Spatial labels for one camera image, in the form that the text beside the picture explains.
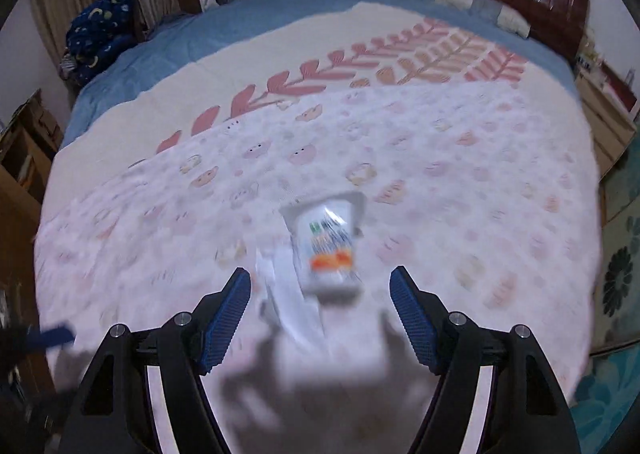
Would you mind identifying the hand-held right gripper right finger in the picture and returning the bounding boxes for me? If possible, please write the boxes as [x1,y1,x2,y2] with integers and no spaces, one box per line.
[389,265,583,454]

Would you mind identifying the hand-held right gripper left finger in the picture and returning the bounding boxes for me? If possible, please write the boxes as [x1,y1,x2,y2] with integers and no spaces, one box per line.
[59,267,253,454]

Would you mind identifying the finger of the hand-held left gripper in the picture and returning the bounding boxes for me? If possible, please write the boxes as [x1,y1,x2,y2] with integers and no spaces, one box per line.
[0,324,77,361]

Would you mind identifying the white paper slip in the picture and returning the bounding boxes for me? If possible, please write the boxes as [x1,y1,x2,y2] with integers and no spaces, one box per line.
[252,244,326,351]

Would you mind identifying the white packet with orange label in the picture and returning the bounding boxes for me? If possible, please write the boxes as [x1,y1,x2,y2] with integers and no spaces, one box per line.
[279,191,368,306]

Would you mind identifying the white fleece blanket pink print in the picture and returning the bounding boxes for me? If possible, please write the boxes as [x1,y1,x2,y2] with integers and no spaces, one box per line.
[32,82,604,454]

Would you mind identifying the teal floral cloth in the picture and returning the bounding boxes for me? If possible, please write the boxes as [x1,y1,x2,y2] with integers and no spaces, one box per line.
[570,139,640,454]

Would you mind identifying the light wooden nightstand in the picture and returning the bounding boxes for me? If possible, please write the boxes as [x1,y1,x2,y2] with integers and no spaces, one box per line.
[572,59,640,181]

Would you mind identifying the cream blanket with pink leaves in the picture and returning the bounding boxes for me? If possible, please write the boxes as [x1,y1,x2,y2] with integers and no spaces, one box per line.
[50,2,601,195]

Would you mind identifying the blue bedsheet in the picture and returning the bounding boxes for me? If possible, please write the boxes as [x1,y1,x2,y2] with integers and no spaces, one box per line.
[62,0,581,150]

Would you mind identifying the red flat box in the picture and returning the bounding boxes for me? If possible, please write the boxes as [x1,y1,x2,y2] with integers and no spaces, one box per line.
[597,64,640,115]

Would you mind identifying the blue star-print bundle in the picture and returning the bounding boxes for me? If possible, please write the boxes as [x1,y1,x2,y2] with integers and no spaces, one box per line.
[60,0,142,86]

